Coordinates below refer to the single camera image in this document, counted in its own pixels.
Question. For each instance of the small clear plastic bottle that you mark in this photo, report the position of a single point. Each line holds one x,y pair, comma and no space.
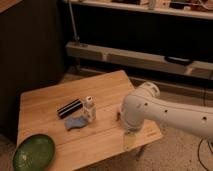
89,109

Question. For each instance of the wooden table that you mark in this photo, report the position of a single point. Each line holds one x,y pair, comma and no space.
102,138

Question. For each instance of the blue crumpled cloth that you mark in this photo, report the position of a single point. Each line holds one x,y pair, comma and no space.
75,123

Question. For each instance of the black striped rectangular box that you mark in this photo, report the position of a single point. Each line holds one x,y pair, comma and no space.
69,108

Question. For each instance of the black handle on shelf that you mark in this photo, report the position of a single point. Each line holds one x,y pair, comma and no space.
179,61

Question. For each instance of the metal rod stand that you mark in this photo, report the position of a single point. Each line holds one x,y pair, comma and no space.
76,37

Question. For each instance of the wooden shelf unit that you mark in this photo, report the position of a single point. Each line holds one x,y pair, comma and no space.
141,37

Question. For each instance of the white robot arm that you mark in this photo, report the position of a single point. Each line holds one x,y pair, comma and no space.
144,103

